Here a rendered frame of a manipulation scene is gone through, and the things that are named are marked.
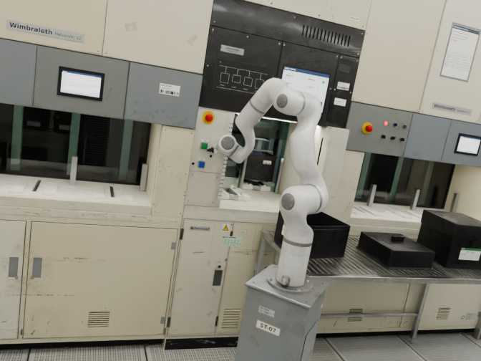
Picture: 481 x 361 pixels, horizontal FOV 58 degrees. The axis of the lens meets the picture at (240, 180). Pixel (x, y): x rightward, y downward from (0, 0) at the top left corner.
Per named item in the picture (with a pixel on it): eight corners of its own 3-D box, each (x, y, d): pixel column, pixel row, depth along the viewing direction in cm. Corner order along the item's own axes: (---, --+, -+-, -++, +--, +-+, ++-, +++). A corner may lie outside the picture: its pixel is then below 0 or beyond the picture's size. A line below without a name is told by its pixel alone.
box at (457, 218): (445, 268, 235) (457, 224, 230) (412, 248, 262) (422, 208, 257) (487, 271, 243) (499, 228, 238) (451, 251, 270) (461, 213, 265)
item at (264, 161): (240, 184, 295) (248, 138, 289) (231, 177, 314) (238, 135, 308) (273, 187, 303) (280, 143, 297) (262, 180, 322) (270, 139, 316)
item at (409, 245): (388, 269, 218) (394, 245, 215) (355, 247, 245) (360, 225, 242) (433, 270, 228) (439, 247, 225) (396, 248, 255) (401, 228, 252)
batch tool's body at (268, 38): (164, 355, 243) (217, -9, 206) (146, 280, 331) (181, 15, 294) (303, 349, 273) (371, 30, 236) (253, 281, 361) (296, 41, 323)
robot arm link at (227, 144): (238, 145, 212) (223, 133, 211) (242, 142, 199) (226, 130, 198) (227, 158, 211) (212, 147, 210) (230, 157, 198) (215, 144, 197)
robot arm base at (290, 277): (303, 298, 169) (312, 254, 165) (259, 282, 177) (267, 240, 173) (317, 283, 186) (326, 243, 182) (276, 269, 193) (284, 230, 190)
